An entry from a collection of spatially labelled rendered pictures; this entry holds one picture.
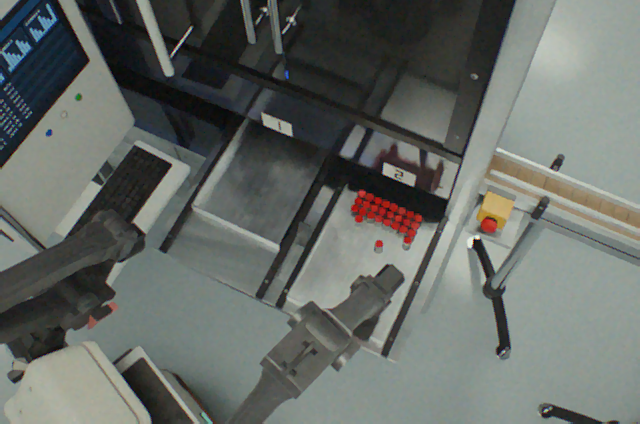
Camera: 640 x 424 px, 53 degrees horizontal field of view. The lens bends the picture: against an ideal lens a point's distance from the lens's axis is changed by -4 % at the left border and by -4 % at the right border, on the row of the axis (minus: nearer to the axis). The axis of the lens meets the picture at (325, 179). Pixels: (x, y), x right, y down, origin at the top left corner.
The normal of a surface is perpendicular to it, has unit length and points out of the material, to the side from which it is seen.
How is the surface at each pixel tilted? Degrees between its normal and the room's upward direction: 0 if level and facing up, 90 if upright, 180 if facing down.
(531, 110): 0
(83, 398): 43
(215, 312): 0
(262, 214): 0
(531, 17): 90
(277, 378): 51
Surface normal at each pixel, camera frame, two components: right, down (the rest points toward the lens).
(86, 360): 0.49, -0.73
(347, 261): -0.02, -0.44
